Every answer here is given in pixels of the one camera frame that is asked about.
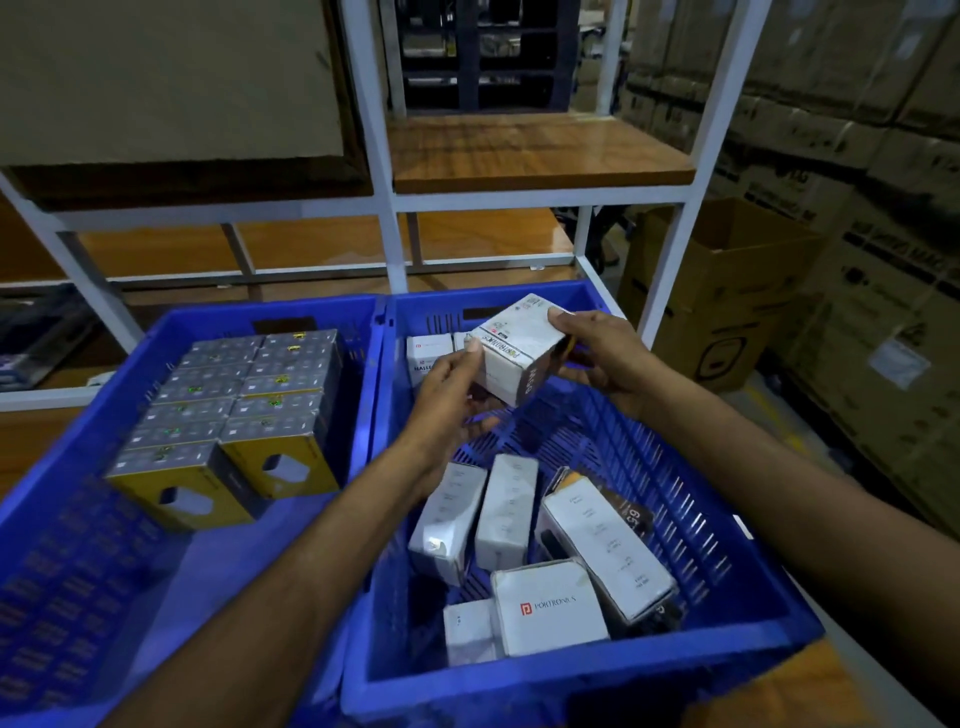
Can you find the person's left hand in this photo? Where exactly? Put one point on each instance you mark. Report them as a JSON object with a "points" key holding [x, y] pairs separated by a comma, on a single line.
{"points": [[442, 427]]}

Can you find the person's right hand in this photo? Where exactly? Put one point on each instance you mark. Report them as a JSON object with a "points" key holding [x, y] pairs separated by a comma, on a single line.
{"points": [[615, 360]]}

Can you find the white charger box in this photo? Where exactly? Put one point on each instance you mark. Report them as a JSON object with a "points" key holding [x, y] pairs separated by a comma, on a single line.
{"points": [[450, 510]]}

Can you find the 65W orange charger box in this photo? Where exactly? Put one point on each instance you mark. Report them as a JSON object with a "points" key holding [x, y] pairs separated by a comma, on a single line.
{"points": [[517, 330]]}

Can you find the blue plastic crate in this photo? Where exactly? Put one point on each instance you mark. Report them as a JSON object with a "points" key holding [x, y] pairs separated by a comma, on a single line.
{"points": [[675, 525], [75, 600]]}

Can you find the small white box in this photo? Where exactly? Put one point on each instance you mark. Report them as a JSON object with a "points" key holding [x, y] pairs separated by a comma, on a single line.
{"points": [[469, 634]]}

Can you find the group of yellow charger boxes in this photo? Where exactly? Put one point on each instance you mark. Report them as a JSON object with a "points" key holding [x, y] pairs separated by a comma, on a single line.
{"points": [[225, 390]]}

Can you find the yellow sample box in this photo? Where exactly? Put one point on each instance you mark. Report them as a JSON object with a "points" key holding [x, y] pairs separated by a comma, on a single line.
{"points": [[225, 345]]}

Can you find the person's right forearm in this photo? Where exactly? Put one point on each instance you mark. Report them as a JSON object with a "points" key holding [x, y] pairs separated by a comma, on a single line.
{"points": [[810, 525]]}

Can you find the person's left forearm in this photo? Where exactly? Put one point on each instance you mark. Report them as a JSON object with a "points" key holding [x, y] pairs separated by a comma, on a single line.
{"points": [[262, 622]]}

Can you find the dark metal storage rack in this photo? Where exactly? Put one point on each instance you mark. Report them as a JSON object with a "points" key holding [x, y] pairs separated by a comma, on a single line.
{"points": [[465, 52]]}

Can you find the open brown cardboard box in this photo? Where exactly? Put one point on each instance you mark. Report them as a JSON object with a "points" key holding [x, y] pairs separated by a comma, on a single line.
{"points": [[735, 262]]}

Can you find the white metal shelving rack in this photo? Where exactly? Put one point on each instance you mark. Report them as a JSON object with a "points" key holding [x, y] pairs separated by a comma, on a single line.
{"points": [[525, 150]]}

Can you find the white plastic piece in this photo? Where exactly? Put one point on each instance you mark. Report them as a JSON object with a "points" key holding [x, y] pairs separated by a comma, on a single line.
{"points": [[101, 379]]}

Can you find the blue white packet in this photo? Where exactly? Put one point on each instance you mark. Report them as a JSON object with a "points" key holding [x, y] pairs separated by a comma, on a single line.
{"points": [[37, 352]]}

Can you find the flat brown cardboard box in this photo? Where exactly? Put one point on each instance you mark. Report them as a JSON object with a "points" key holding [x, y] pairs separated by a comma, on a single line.
{"points": [[150, 75]]}

